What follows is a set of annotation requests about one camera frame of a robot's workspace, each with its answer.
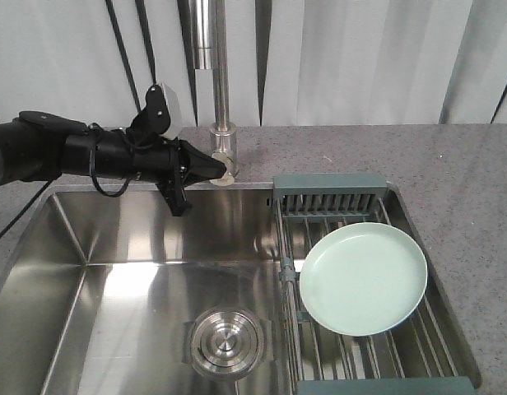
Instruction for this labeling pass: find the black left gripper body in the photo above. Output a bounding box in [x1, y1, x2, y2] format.
[92, 127, 188, 186]

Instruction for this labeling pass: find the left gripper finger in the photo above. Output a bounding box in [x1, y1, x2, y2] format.
[156, 172, 192, 216]
[179, 140, 226, 186]

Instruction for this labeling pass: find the light green round plate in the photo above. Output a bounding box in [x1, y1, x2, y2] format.
[300, 222, 429, 337]

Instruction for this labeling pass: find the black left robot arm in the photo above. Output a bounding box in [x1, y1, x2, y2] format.
[0, 111, 226, 216]

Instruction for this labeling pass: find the teal metal dish rack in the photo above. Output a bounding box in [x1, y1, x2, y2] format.
[272, 173, 481, 394]

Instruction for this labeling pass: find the stainless steel sink basin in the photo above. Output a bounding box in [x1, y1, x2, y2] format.
[0, 184, 294, 394]

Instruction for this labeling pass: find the white pleated curtain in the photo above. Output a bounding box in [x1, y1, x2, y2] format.
[0, 1, 507, 126]

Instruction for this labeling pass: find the chrome kitchen faucet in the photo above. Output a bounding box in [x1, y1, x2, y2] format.
[191, 0, 239, 187]

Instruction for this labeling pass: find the steel sink drain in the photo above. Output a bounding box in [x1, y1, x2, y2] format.
[183, 306, 273, 381]

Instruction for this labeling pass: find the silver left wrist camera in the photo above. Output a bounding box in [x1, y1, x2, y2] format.
[159, 82, 183, 140]

